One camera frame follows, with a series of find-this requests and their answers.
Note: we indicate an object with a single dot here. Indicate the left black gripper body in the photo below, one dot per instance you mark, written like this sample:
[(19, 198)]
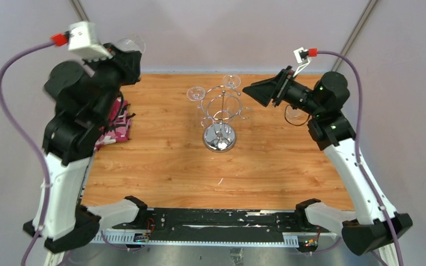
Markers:
[(119, 66)]

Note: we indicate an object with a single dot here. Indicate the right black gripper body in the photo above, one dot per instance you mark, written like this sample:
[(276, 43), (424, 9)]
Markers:
[(287, 78)]

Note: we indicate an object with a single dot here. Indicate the chrome wine glass rack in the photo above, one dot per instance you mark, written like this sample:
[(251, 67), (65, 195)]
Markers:
[(221, 106)]

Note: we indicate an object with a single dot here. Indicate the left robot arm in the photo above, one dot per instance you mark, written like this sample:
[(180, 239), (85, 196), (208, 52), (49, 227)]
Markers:
[(84, 94)]

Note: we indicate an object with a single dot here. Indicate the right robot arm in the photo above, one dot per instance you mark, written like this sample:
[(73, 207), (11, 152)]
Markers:
[(375, 222)]

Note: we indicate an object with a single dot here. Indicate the pink camouflage cloth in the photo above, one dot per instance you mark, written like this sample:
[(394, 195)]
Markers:
[(118, 129)]

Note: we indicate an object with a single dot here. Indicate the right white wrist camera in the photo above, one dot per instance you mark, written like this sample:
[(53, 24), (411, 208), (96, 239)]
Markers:
[(302, 59)]

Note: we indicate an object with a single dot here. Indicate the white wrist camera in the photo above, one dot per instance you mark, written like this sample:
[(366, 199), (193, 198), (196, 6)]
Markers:
[(83, 42), (302, 59)]

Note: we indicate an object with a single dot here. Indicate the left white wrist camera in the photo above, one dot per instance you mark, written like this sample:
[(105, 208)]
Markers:
[(83, 42)]

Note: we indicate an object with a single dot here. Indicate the left aluminium frame post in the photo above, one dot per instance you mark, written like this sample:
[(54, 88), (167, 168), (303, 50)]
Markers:
[(79, 10)]

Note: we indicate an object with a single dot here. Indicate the aluminium frame post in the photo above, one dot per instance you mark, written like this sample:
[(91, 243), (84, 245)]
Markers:
[(79, 10), (359, 26)]

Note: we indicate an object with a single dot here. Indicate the right aluminium frame post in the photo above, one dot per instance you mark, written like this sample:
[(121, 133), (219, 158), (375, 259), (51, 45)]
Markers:
[(359, 26)]

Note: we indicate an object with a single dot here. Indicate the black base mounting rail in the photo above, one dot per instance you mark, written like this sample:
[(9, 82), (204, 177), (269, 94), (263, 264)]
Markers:
[(217, 227)]

